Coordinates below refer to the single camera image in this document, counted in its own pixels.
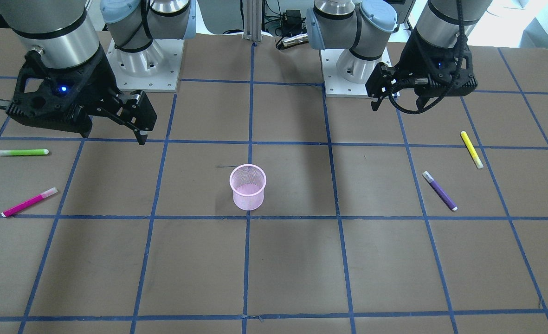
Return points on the pink marker pen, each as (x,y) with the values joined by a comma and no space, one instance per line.
(29,202)

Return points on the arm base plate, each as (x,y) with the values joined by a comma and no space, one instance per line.
(345,75)
(155,69)

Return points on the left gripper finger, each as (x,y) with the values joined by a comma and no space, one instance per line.
(379,72)
(380,90)

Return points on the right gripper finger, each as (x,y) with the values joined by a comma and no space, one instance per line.
(140,105)
(125,117)

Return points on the pink mesh cup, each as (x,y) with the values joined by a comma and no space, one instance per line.
(248,183)

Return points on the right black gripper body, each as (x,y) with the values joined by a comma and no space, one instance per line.
(98,74)

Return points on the yellow marker pen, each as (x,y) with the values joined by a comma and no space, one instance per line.
(471,150)

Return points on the green marker pen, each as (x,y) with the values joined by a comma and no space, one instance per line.
(24,152)

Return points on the purple marker pen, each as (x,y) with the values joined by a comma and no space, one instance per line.
(448,201)

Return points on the black power adapter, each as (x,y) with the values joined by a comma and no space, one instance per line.
(292,17)

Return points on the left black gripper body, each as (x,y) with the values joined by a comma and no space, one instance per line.
(415,58)

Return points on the aluminium frame post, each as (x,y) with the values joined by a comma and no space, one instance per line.
(252,20)

